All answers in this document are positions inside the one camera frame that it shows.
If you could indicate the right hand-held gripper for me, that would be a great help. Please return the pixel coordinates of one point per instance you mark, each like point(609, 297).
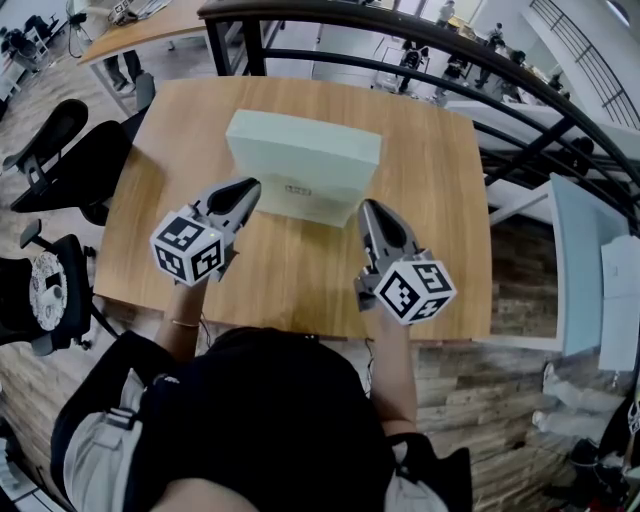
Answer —
point(415, 292)

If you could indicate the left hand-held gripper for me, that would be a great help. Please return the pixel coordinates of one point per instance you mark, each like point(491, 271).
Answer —
point(187, 250)

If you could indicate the pale green box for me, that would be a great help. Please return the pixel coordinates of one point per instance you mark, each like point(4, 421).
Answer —
point(300, 150)

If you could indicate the person's left forearm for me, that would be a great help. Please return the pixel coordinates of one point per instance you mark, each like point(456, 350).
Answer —
point(182, 330)

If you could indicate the person's right forearm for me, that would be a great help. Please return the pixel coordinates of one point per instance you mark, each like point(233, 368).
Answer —
point(395, 380)

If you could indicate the black office chair with headrest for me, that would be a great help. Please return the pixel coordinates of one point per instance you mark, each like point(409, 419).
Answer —
point(95, 160)

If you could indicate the black curved railing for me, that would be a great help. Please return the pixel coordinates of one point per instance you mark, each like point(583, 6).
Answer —
point(254, 50)

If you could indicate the small black flat device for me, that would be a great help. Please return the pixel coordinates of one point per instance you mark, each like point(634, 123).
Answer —
point(51, 280)

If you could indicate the pale blue table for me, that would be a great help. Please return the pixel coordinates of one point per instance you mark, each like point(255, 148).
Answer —
point(580, 260)

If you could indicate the small white cup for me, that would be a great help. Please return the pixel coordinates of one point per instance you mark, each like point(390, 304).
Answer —
point(55, 294)

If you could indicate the speckled round seat cushion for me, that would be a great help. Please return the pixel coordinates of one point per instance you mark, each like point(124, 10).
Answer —
point(39, 312)

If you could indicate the person's black shirt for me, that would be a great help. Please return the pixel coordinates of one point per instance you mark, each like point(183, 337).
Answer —
point(260, 420)

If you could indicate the large white cardboard box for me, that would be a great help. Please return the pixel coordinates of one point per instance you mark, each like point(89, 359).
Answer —
point(620, 300)

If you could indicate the black stair railing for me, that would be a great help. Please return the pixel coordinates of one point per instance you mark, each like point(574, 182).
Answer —
point(590, 50)

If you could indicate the person's grey vest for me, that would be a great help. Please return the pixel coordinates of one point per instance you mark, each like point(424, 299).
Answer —
point(97, 450)

